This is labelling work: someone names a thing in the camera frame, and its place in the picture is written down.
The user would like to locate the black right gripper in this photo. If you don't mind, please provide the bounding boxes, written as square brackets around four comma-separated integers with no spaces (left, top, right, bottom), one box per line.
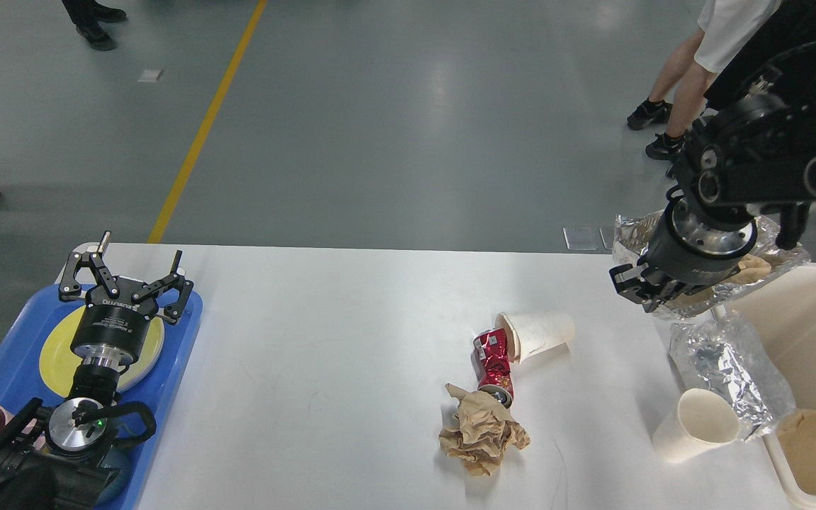
[608,197,758,313]

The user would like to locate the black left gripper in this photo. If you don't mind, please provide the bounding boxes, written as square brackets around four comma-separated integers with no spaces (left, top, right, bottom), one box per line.
[57,231,195,369]

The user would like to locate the yellow plastic plate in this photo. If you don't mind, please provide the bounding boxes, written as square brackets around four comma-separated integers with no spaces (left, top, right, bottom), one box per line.
[38,310,166,397]

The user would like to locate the aluminium foil sheet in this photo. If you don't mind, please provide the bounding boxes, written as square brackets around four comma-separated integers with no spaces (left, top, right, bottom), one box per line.
[668,311,797,441]

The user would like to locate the paper ball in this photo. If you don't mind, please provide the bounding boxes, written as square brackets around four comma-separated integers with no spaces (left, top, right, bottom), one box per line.
[667,254,773,309]

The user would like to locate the aluminium foil tray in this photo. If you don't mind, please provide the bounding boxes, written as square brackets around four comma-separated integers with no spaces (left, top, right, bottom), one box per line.
[612,210,810,320]

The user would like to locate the white paper cup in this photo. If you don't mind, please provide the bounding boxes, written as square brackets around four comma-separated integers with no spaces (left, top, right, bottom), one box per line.
[651,388,741,463]
[494,311,577,363]

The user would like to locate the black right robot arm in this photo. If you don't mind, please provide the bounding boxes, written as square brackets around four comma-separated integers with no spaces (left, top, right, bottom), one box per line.
[609,42,816,312]

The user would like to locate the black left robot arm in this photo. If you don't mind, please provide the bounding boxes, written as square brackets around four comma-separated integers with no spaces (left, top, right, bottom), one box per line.
[0,232,194,509]

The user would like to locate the clear plastic piece on floor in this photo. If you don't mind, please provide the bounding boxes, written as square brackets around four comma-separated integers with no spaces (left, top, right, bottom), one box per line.
[562,227,600,251]

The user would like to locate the blue plastic tray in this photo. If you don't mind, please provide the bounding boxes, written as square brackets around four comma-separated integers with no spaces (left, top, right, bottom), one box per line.
[0,284,202,509]

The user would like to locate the crushed red soda can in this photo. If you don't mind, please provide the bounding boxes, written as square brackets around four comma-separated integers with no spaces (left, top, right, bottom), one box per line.
[472,329,514,409]

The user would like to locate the crumpled brown paper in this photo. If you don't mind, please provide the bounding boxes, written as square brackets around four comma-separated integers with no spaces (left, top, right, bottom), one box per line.
[439,383,531,477]

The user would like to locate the person in white shorts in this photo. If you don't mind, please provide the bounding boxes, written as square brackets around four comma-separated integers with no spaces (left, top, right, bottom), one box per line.
[626,1,780,161]

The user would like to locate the walking person's legs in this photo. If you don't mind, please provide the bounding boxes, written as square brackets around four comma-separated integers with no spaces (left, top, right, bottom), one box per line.
[61,0,128,51]

